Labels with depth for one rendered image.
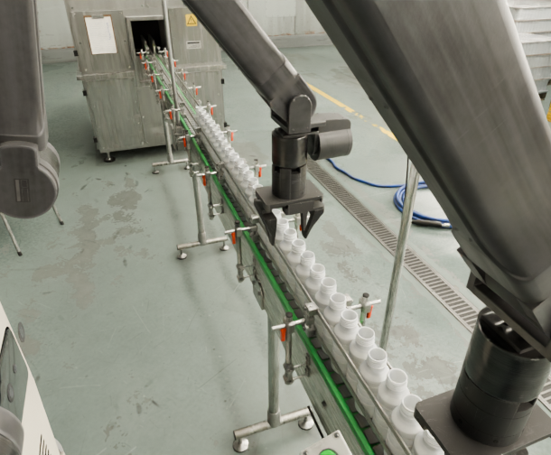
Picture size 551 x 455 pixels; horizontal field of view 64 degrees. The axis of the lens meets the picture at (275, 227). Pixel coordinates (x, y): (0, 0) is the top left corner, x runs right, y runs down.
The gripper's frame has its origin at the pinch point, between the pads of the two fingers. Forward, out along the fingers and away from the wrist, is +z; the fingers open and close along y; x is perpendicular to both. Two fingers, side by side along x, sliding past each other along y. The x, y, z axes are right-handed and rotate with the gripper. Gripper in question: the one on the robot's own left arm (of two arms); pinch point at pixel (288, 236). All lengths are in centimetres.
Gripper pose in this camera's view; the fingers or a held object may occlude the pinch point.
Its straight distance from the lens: 79.1
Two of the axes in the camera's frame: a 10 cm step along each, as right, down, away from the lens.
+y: -9.4, 1.9, -2.9
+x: 3.4, 5.0, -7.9
